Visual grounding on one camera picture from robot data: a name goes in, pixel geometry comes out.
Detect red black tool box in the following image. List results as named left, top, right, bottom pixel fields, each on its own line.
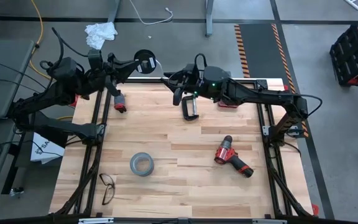
left=329, top=22, right=358, bottom=87

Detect grey duct tape roll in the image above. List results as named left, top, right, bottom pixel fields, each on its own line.
left=129, top=152, right=155, bottom=177

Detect grey table leg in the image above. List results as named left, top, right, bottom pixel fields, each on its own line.
left=204, top=0, right=215, bottom=38
left=106, top=0, right=122, bottom=24

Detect white floor cable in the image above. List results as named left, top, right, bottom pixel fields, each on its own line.
left=129, top=0, right=174, bottom=26

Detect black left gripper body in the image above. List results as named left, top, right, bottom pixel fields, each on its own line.
left=82, top=49, right=121, bottom=98

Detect white cardboard box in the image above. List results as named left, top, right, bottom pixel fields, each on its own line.
left=29, top=132, right=66, bottom=165

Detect white crumpled cloth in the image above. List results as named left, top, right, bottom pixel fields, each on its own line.
left=84, top=21, right=119, bottom=51

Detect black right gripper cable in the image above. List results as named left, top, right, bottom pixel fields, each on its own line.
left=193, top=52, right=208, bottom=73

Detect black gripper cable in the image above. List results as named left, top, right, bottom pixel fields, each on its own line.
left=193, top=52, right=208, bottom=73
left=50, top=27, right=90, bottom=58

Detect black aluminium table frame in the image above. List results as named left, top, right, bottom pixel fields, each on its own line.
left=50, top=77, right=315, bottom=218

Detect black safety glasses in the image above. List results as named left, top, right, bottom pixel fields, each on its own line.
left=99, top=172, right=117, bottom=206

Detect hazard striped floor mat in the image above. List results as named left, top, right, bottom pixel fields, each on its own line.
left=234, top=23, right=310, bottom=139

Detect red square tray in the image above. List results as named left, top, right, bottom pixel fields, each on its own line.
left=218, top=98, right=239, bottom=110

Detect black cord spool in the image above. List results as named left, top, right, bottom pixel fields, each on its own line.
left=133, top=49, right=157, bottom=75

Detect red black cordless drill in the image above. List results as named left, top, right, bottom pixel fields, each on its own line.
left=213, top=134, right=255, bottom=179

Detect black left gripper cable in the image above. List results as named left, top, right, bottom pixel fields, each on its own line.
left=50, top=27, right=90, bottom=58

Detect silver caster wheel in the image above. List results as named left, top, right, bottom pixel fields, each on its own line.
left=9, top=186, right=25, bottom=198

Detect yellow extension cable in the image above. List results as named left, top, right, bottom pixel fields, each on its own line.
left=28, top=0, right=52, bottom=80

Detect black C-clamp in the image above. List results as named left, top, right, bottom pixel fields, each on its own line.
left=181, top=95, right=200, bottom=122

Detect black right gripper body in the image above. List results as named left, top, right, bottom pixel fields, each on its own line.
left=172, top=63, right=205, bottom=106

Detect white floor bar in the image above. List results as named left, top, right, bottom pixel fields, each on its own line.
left=342, top=0, right=358, bottom=11

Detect grey red utility knife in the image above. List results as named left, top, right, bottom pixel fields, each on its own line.
left=112, top=91, right=128, bottom=114

